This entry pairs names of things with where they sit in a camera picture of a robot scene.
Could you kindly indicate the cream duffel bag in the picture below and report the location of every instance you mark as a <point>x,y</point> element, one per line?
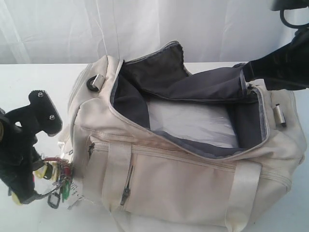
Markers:
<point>126,166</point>

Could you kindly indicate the white paper barcode tag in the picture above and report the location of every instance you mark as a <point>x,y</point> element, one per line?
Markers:
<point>76,193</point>

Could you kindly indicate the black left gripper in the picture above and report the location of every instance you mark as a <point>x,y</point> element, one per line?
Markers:
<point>17,158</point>

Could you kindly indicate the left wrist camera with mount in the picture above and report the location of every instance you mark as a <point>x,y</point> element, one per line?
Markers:
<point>39,115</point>

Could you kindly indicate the colourful key tag bunch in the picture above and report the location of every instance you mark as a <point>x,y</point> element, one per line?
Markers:
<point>59,172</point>

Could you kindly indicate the clear plastic packet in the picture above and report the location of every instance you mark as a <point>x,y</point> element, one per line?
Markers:
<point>191,121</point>

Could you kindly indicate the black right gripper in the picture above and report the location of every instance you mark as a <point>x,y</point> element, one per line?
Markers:
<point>286,68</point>

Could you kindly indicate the white backdrop curtain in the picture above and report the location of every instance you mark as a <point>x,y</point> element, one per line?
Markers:
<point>82,31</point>

